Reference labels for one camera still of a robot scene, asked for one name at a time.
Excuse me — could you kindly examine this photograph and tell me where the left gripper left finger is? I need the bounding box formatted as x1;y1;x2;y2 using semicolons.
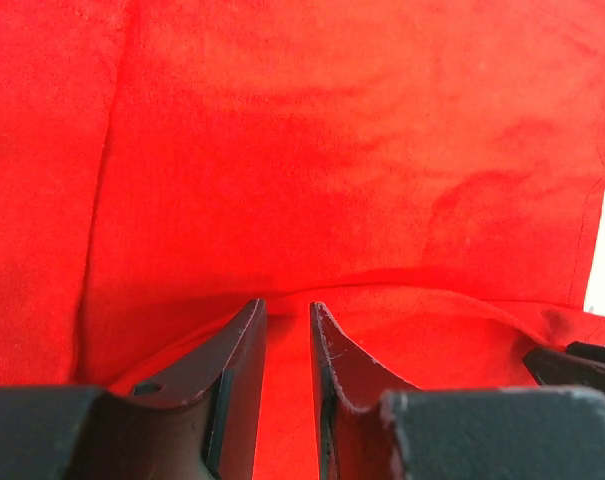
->
0;300;267;479

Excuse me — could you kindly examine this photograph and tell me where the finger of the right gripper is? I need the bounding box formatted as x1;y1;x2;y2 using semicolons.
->
522;342;605;393

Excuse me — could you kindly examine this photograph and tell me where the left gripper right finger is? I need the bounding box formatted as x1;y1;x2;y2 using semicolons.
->
310;303;605;480

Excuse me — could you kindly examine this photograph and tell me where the red t shirt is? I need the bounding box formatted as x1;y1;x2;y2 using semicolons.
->
0;1;605;479

